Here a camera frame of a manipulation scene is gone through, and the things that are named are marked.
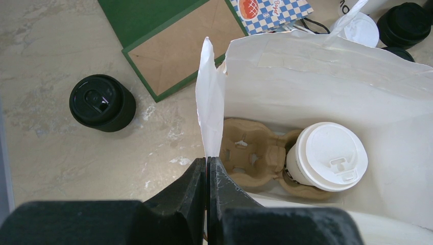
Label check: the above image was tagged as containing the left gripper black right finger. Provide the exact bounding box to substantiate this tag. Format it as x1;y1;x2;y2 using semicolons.
206;157;364;244

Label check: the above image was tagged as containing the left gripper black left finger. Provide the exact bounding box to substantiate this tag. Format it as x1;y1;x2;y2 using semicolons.
1;158;206;244

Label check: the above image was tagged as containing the brown pulp cup carrier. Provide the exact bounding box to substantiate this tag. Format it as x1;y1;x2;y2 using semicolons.
220;118;333;201

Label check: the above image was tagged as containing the white paper coffee cup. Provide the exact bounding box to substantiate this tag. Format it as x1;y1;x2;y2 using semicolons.
285;144;312;186

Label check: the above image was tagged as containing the brown kraft paper bag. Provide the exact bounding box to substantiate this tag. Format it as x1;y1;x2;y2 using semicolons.
195;0;433;245

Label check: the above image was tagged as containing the small black lid stack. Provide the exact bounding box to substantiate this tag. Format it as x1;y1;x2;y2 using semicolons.
69;74;136;132

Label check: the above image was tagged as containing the green paper bag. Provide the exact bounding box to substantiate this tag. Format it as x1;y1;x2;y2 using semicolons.
99;1;247;102

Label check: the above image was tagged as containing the blue checkered paper bag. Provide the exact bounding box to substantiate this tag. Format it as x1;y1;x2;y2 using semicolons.
225;0;330;36

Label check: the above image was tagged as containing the white cup lid stack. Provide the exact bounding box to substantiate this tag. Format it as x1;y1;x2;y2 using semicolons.
330;12;379;47

